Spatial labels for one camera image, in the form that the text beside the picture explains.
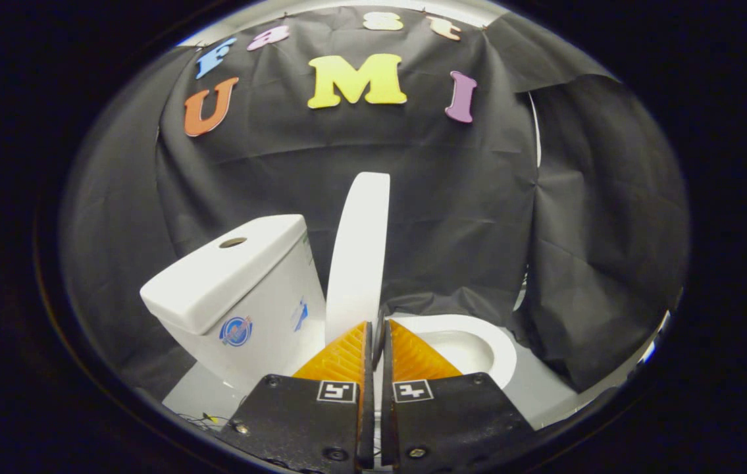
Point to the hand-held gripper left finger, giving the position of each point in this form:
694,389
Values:
294,421

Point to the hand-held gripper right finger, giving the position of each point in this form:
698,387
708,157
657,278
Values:
459,421

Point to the white toilet lid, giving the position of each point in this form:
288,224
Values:
360,263

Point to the white toilet seat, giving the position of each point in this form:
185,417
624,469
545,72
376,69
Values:
501,352

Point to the white ceramic toilet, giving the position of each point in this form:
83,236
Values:
274,296

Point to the white toilet tank cover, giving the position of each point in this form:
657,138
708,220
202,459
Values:
228,276

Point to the black backdrop cloth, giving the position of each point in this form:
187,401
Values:
452,197

